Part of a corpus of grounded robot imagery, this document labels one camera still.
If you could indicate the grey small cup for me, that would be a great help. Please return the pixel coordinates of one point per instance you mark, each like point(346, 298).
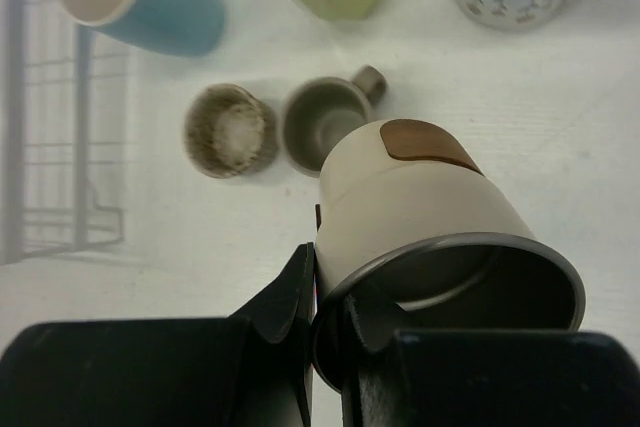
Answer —
point(324, 110)

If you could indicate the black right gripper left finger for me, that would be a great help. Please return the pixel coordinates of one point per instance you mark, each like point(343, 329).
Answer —
point(251, 368)

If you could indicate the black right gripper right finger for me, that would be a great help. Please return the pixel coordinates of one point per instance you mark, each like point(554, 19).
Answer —
point(395, 374)

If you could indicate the speckled beige small cup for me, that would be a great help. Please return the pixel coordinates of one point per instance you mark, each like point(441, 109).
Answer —
point(228, 132)

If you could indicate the white wire dish rack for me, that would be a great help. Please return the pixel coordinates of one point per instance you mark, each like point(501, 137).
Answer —
point(64, 136)

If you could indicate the cream brown mug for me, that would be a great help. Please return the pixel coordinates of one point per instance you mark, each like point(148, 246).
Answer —
point(405, 209)

